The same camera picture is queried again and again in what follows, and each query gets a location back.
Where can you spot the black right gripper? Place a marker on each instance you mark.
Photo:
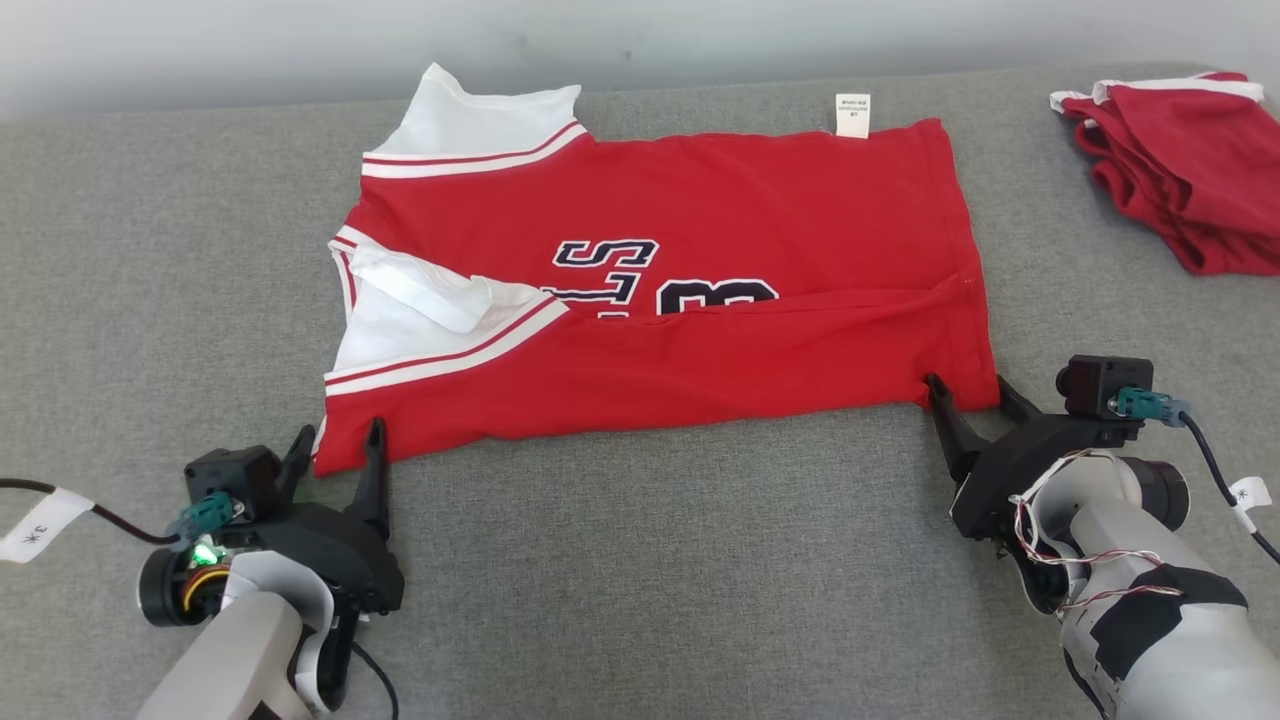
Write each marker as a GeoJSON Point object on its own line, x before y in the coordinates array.
{"type": "Point", "coordinates": [1000, 480]}

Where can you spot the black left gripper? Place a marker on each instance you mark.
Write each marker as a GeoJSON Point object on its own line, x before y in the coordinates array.
{"type": "Point", "coordinates": [330, 550]}

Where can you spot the red white basketball jersey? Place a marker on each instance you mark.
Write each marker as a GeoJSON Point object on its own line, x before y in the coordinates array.
{"type": "Point", "coordinates": [750, 200]}

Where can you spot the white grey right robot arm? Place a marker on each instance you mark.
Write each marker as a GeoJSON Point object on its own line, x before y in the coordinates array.
{"type": "Point", "coordinates": [1190, 665]}

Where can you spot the red folded shorts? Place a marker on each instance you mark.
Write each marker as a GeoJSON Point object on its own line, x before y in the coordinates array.
{"type": "Point", "coordinates": [1190, 170]}

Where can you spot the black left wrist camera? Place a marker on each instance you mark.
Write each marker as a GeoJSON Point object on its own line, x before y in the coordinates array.
{"type": "Point", "coordinates": [235, 475]}

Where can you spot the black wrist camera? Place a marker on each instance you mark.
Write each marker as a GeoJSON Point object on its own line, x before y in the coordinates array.
{"type": "Point", "coordinates": [1095, 380]}
{"type": "Point", "coordinates": [235, 475]}

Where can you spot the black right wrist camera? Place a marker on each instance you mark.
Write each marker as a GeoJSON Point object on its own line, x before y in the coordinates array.
{"type": "Point", "coordinates": [1095, 380]}

